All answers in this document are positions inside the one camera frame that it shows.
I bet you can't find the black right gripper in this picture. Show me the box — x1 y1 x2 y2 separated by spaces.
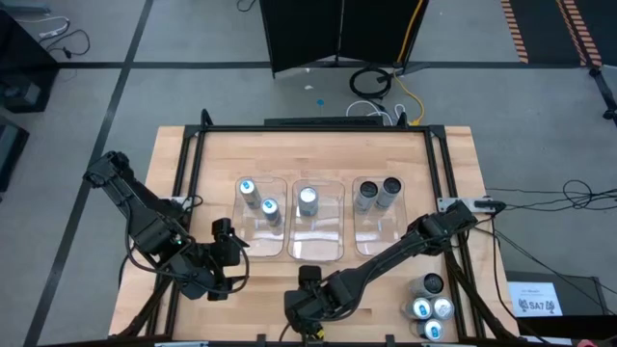
283 264 338 341

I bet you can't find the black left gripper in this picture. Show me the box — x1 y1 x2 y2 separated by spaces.
204 217 251 301

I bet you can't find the clear plastic bin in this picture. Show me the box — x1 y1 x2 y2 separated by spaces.
231 175 289 258
287 178 346 262
351 175 409 256

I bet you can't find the white Celsius can black top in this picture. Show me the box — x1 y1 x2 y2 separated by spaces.
408 272 445 299
375 176 403 211
354 180 380 216

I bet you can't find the long black box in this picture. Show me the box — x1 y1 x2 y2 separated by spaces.
263 116 386 128

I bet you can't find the white SA7 label sign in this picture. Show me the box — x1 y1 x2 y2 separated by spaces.
508 281 564 318

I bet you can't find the dark equipment case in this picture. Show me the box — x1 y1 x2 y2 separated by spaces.
0 115 31 194

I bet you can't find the black folding partition panel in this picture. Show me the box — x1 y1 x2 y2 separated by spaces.
258 0 431 79

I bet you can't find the black cabinet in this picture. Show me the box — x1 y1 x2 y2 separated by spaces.
0 9 60 115

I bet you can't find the black stand leg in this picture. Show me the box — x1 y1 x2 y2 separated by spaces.
588 66 617 121

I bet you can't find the black orange striped floor mat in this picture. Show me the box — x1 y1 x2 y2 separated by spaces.
500 0 617 68

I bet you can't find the black left wrist camera cable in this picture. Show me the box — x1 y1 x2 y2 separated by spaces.
122 235 252 296

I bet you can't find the black aluminium table frame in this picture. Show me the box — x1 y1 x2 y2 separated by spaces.
109 108 524 347

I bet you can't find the white cable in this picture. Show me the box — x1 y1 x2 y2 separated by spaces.
345 98 407 125

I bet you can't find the black coiled cable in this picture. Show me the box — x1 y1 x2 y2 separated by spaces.
348 66 393 100

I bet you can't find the black cable bundle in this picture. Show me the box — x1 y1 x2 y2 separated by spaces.
484 178 617 214

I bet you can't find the thin black cable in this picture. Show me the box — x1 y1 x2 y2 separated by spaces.
40 28 92 60

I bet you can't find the grey cable with plug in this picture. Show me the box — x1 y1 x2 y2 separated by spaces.
16 15 72 40

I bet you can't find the yellow cable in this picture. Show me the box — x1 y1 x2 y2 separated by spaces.
392 0 426 127

